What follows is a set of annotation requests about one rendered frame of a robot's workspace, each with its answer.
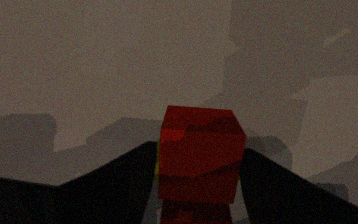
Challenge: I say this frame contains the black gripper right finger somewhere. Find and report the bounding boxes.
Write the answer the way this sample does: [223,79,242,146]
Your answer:
[239,148,358,224]

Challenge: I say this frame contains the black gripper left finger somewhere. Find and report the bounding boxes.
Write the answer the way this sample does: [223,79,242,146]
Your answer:
[0,141,157,224]

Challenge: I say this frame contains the yellow cube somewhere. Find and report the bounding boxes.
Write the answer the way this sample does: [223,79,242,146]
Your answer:
[153,138,160,184]

